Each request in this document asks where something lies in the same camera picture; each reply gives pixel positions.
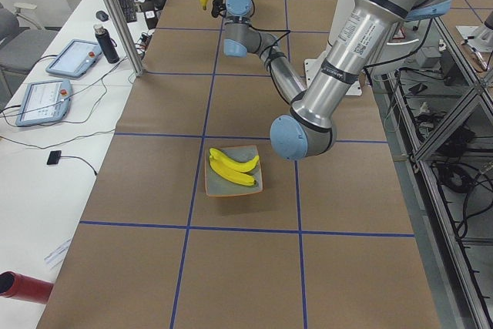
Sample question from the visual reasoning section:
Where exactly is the black water bottle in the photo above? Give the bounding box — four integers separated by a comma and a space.
93, 24, 119, 64

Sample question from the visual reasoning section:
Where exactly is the computer mouse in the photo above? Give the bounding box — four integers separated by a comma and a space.
96, 10, 109, 22

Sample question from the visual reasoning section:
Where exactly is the yellow banana top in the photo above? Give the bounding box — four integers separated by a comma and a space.
209, 156, 257, 186

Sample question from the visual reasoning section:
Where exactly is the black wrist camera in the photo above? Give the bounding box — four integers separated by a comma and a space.
211, 0, 226, 18

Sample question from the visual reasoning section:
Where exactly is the teach pendant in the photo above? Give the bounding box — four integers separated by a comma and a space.
15, 79, 73, 127
45, 39, 102, 79

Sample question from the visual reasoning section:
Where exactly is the red fire extinguisher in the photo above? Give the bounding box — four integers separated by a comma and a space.
1, 271, 53, 304

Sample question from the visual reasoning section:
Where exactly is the teach pendant far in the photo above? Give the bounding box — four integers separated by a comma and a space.
45, 39, 102, 79

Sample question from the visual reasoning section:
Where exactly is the grey square plate orange rim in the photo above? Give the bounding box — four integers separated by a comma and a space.
204, 145, 263, 197

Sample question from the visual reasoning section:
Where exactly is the black keyboard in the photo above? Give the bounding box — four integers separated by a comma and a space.
117, 0, 137, 23

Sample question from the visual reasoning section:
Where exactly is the teach pendant near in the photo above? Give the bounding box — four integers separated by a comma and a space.
15, 79, 73, 127

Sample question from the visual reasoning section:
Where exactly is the aluminium frame post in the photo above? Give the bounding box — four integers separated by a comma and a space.
103, 0, 143, 77

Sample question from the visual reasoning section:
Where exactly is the black small box device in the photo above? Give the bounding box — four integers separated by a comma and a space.
46, 150, 62, 166

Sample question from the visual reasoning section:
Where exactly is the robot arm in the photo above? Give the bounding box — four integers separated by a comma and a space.
223, 0, 451, 160

